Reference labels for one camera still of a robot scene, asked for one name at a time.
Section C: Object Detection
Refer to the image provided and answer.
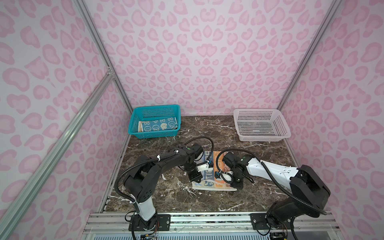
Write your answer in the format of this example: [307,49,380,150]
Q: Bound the grey patterned towel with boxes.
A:
[193,151,237,192]

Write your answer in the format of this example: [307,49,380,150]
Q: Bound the teal bunny towel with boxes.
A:
[142,118,178,132]

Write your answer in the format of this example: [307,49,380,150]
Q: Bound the orange bunny towel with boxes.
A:
[138,121,143,133]

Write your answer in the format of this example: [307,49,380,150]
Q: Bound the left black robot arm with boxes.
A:
[114,144,204,230]

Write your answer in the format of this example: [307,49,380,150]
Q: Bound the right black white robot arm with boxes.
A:
[215,149,331,229]

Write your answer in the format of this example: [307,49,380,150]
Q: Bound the white plastic basket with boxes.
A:
[234,109,292,142]

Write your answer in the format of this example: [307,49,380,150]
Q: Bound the teal plastic basket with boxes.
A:
[129,105,182,139]

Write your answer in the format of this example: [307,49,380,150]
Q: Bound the right black corrugated cable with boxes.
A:
[215,148,328,216]

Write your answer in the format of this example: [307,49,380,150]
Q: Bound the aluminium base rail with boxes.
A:
[81,212,344,240]

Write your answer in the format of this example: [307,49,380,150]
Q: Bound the left corner aluminium post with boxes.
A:
[73,0,133,114]

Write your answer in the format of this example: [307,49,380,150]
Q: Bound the corner aluminium post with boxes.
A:
[73,0,133,114]
[277,0,345,112]

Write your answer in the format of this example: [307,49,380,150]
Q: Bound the diagonal aluminium frame bar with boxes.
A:
[1,73,115,240]

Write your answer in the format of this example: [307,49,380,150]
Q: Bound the right corner aluminium post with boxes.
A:
[277,0,345,112]

